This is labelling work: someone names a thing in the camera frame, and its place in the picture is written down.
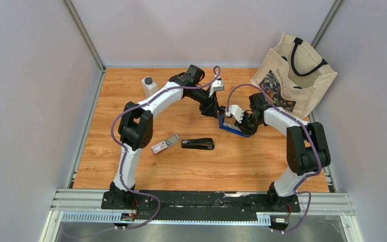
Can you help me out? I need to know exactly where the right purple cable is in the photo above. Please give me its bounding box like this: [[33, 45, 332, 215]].
[[226, 83, 324, 233]]

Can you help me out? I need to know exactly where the beige canvas tote bag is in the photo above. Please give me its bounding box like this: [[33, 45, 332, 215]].
[[250, 33, 337, 119]]

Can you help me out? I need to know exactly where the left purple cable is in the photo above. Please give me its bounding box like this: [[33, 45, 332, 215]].
[[110, 65, 222, 230]]

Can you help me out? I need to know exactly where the purple cable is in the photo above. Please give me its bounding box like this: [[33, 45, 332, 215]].
[[226, 83, 324, 233], [110, 65, 222, 230]]

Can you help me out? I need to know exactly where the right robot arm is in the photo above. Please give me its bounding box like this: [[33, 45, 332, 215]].
[[226, 93, 331, 211]]

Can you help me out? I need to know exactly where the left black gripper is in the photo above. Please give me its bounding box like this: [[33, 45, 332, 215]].
[[187, 85, 220, 120]]

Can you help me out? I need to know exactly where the black stapler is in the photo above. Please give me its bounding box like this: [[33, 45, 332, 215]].
[[181, 138, 215, 150]]

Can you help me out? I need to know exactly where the white slotted cable duct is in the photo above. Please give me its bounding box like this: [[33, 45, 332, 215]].
[[60, 211, 271, 226]]

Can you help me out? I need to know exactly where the red white staple box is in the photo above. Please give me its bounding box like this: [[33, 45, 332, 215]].
[[151, 134, 180, 154]]

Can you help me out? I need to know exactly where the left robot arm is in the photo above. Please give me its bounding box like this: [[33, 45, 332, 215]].
[[101, 65, 221, 209]]

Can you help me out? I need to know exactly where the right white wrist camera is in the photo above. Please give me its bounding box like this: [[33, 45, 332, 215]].
[[225, 105, 244, 123]]

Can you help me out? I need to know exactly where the white plastic bottle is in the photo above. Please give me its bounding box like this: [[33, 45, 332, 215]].
[[141, 77, 159, 98]]

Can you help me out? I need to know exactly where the blue stapler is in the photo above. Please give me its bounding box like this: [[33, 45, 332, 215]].
[[219, 106, 250, 138]]

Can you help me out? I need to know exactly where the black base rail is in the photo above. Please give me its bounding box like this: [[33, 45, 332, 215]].
[[101, 190, 300, 221]]

